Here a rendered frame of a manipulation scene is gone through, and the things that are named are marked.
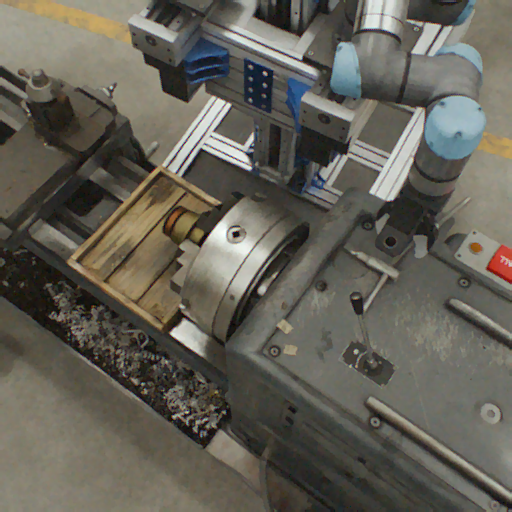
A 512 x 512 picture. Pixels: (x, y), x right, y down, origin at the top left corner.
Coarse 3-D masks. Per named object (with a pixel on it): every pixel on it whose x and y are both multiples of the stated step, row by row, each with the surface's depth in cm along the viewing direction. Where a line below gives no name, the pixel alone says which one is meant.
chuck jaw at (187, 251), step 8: (184, 248) 142; (192, 248) 142; (184, 256) 141; (192, 256) 141; (176, 264) 141; (184, 264) 140; (176, 272) 138; (184, 272) 138; (176, 280) 137; (184, 280) 137; (176, 288) 138; (184, 304) 138
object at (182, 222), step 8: (176, 208) 146; (184, 208) 147; (168, 216) 145; (176, 216) 144; (184, 216) 144; (192, 216) 144; (168, 224) 145; (176, 224) 144; (184, 224) 143; (192, 224) 143; (168, 232) 145; (176, 232) 144; (184, 232) 143; (192, 232) 144; (200, 232) 143; (176, 240) 145; (184, 240) 143; (192, 240) 144; (200, 240) 149
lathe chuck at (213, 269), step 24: (240, 216) 131; (264, 216) 132; (216, 240) 129; (192, 264) 130; (216, 264) 128; (240, 264) 127; (192, 288) 132; (216, 288) 129; (192, 312) 136; (216, 312) 131
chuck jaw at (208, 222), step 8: (232, 192) 139; (232, 200) 138; (240, 200) 138; (256, 200) 137; (264, 200) 139; (216, 208) 141; (224, 208) 140; (200, 216) 143; (208, 216) 142; (216, 216) 141; (200, 224) 143; (208, 224) 142; (208, 232) 143
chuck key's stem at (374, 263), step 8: (344, 248) 124; (352, 248) 124; (360, 256) 123; (368, 256) 123; (368, 264) 123; (376, 264) 122; (384, 264) 122; (384, 272) 122; (392, 272) 121; (400, 272) 122; (392, 280) 122
